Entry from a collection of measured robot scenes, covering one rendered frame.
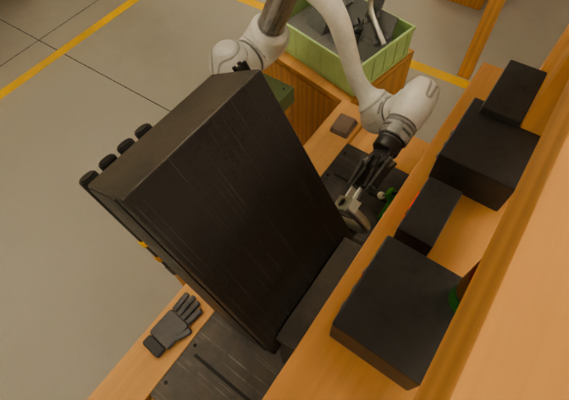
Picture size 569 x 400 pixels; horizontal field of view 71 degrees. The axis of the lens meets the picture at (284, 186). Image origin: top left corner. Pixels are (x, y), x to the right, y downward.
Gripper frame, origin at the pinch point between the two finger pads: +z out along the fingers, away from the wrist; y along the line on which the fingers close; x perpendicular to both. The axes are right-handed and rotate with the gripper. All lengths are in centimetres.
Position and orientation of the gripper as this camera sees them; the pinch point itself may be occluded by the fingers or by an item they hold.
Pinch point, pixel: (352, 200)
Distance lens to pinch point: 108.5
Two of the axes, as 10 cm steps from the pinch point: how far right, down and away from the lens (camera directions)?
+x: 7.1, 5.8, 4.0
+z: -5.6, 8.1, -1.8
